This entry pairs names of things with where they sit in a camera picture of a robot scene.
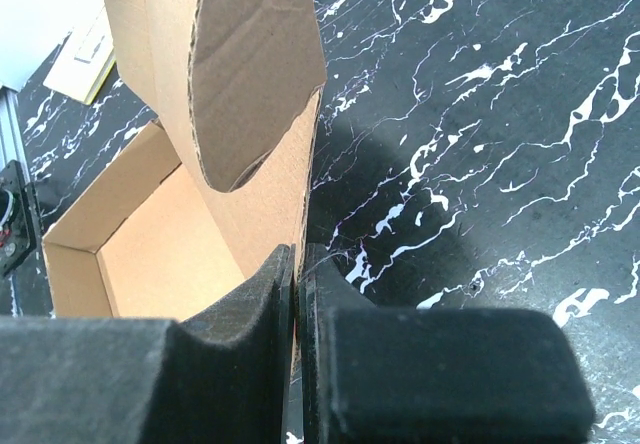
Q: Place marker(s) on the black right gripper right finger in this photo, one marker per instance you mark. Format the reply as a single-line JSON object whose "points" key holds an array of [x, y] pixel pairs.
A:
{"points": [[374, 374]]}

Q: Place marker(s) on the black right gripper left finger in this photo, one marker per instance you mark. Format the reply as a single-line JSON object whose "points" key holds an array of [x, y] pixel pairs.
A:
{"points": [[221, 376]]}

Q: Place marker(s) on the brown cardboard box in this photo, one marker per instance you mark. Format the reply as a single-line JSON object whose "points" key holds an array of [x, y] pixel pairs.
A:
{"points": [[204, 193]]}

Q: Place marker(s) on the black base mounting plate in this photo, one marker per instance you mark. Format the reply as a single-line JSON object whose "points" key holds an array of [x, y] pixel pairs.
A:
{"points": [[18, 237]]}

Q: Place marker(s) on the yellow notebook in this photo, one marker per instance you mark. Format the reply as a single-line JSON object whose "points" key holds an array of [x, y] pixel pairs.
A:
{"points": [[84, 61]]}

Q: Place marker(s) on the aluminium rail frame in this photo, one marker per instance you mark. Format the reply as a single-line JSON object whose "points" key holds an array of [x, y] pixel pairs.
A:
{"points": [[12, 147]]}

